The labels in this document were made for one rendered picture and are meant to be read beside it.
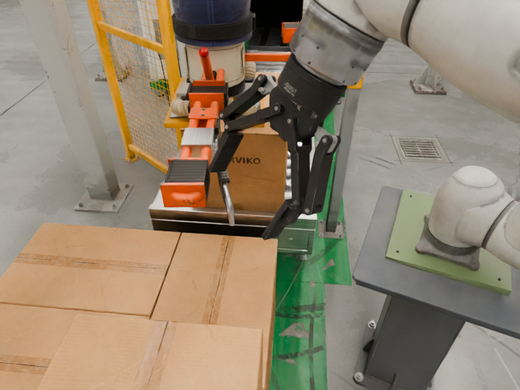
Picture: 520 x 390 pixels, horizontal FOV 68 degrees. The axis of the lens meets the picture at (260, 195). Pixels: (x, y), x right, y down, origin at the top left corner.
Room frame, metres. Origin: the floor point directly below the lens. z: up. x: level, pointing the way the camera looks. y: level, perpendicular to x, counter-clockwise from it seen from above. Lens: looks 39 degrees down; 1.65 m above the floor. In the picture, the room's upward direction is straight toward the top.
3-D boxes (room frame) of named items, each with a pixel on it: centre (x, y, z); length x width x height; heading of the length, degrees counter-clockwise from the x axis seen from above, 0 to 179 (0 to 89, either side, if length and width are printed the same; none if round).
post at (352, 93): (1.71, -0.44, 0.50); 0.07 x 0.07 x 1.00; 84
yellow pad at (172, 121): (1.14, 0.23, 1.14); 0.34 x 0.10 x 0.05; 1
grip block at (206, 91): (0.90, 0.13, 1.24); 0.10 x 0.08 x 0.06; 91
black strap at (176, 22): (1.15, 0.13, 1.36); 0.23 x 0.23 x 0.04
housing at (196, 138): (0.68, 0.13, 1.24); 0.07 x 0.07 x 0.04; 1
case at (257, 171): (1.54, 0.07, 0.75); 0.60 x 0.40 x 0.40; 175
